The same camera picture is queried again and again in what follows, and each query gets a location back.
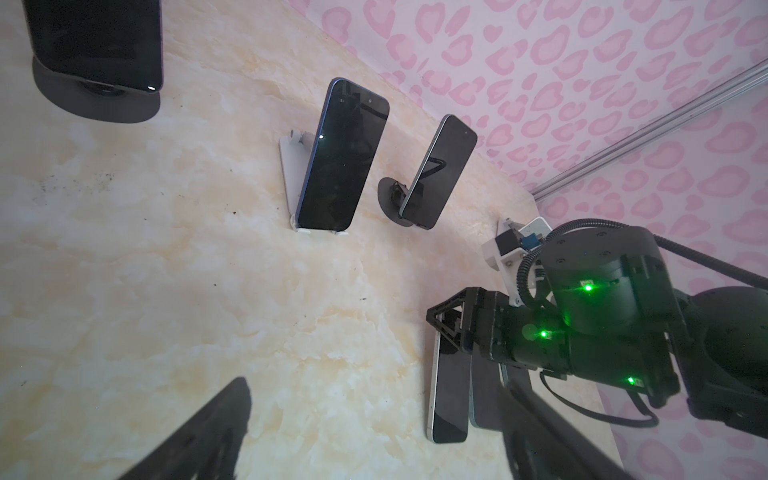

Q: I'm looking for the grey stand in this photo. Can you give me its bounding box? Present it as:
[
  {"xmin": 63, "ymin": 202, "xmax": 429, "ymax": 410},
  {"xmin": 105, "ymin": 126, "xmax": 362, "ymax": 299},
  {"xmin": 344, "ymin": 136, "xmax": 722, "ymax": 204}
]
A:
[
  {"xmin": 377, "ymin": 177, "xmax": 413, "ymax": 227},
  {"xmin": 32, "ymin": 57, "xmax": 161, "ymax": 124}
]

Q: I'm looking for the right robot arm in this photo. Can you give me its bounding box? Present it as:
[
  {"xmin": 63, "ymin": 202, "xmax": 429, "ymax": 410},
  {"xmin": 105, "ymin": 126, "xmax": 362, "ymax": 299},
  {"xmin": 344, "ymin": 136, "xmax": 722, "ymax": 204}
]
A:
[{"xmin": 426, "ymin": 218, "xmax": 767, "ymax": 437}]

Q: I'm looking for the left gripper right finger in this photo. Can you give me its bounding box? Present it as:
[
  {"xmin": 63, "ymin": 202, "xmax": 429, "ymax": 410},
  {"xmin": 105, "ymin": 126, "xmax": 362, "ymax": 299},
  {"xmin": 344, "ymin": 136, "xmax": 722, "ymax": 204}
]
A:
[{"xmin": 497, "ymin": 382, "xmax": 631, "ymax": 479}]

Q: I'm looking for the black phone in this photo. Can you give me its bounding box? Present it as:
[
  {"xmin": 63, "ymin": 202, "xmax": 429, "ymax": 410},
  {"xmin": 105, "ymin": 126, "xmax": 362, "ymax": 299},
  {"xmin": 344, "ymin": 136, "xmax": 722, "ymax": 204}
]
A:
[
  {"xmin": 426, "ymin": 333, "xmax": 471, "ymax": 444},
  {"xmin": 295, "ymin": 77, "xmax": 390, "ymax": 232},
  {"xmin": 23, "ymin": 0, "xmax": 164, "ymax": 93},
  {"xmin": 399, "ymin": 114, "xmax": 478, "ymax": 230}
]

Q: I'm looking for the far left grey stand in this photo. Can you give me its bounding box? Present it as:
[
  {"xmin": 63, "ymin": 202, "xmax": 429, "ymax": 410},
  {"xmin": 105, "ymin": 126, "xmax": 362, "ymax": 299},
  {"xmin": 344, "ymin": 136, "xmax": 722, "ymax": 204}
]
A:
[{"xmin": 32, "ymin": 57, "xmax": 161, "ymax": 124}]

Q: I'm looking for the centre back grey stand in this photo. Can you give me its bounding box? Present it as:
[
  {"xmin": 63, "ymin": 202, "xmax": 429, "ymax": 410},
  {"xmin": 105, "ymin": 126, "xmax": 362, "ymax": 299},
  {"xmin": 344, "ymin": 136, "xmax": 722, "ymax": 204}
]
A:
[{"xmin": 377, "ymin": 177, "xmax": 413, "ymax": 227}]

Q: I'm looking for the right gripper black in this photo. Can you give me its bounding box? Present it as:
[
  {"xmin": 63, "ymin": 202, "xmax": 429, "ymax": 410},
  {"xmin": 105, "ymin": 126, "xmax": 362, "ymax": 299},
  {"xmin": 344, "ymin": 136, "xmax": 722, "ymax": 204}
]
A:
[{"xmin": 426, "ymin": 287, "xmax": 599, "ymax": 378}]

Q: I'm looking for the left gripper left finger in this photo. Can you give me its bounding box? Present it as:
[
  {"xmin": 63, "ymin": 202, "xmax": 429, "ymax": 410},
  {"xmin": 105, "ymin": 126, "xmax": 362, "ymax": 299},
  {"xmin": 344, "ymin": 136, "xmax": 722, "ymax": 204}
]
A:
[{"xmin": 122, "ymin": 377, "xmax": 252, "ymax": 479}]

